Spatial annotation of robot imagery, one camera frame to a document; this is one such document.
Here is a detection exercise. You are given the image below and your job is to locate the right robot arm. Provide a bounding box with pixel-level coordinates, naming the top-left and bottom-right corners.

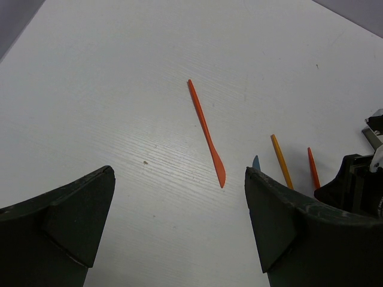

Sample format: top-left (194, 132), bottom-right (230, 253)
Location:
top-left (314, 109), bottom-right (382, 219)

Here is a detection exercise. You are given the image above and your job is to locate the orange knife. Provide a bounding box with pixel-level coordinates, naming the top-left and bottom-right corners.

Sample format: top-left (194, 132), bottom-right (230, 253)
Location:
top-left (187, 79), bottom-right (226, 188)

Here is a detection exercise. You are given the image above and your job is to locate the yellow knife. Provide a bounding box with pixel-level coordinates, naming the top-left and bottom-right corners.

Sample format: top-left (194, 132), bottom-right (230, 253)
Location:
top-left (270, 134), bottom-right (294, 190)

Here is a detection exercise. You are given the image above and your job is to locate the blue knife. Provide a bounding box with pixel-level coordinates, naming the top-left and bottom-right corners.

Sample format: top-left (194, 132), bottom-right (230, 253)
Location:
top-left (252, 155), bottom-right (261, 171)

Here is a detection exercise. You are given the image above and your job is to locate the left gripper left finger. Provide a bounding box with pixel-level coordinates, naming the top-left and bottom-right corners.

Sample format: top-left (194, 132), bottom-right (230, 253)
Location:
top-left (1, 166), bottom-right (115, 286)

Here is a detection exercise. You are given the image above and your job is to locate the orange fork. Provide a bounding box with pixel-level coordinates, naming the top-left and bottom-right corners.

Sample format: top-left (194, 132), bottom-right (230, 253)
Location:
top-left (308, 147), bottom-right (321, 190)

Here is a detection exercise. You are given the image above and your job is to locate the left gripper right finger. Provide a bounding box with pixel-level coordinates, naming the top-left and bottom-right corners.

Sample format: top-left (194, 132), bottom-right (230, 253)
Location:
top-left (245, 167), bottom-right (382, 286)

